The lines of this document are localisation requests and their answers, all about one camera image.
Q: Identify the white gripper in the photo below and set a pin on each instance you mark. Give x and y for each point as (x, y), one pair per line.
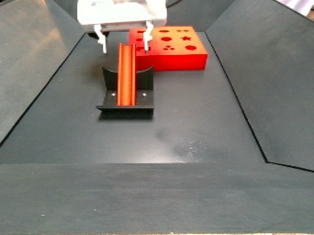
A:
(110, 15)

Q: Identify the red shape sorter block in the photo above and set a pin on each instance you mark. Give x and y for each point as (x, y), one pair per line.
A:
(176, 49)

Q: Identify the black curved fixture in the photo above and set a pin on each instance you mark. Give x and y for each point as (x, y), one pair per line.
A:
(144, 107)

